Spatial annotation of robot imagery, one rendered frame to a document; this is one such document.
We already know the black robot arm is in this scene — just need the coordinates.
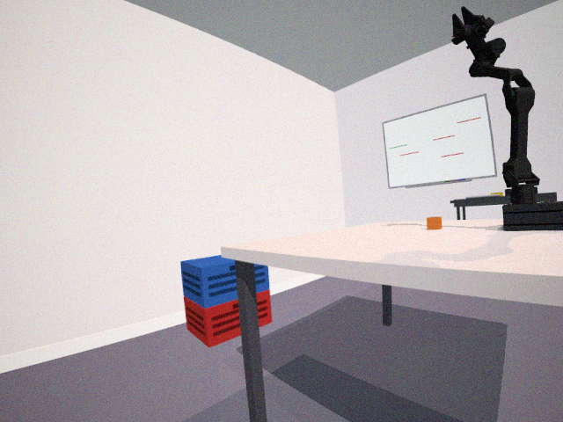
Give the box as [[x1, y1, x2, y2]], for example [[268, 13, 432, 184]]
[[469, 17, 540, 205]]

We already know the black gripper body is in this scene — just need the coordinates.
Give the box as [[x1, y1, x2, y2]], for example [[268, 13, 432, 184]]
[[451, 15, 485, 50]]

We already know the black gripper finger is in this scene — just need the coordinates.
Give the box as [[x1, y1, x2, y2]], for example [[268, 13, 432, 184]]
[[461, 6, 481, 25], [452, 13, 469, 37]]

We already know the orange block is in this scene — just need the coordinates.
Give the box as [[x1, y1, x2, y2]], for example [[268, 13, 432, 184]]
[[427, 216, 442, 230]]

